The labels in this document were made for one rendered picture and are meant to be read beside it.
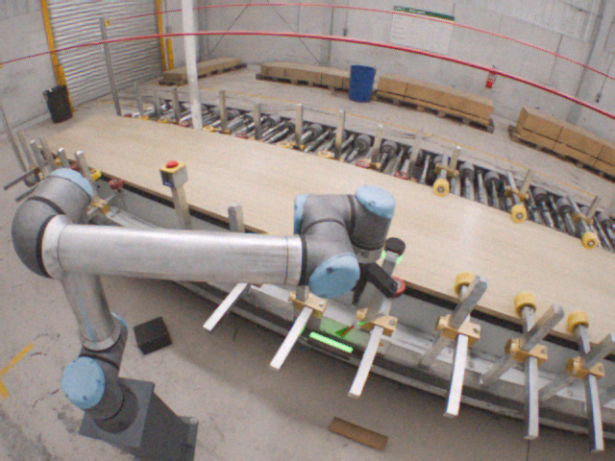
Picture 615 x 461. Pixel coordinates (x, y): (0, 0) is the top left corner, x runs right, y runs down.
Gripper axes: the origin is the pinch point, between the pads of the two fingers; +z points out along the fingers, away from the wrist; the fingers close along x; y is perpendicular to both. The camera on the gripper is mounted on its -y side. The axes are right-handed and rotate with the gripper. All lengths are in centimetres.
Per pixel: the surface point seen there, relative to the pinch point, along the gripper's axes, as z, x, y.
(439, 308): 19.0, -28.6, -29.3
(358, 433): 91, 5, -23
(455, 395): 3.1, 14.5, -33.9
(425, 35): -77, -720, 64
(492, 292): 8, -35, -46
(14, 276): 102, 48, 273
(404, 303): 23.2, -28.5, -15.6
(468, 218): 6, -81, -35
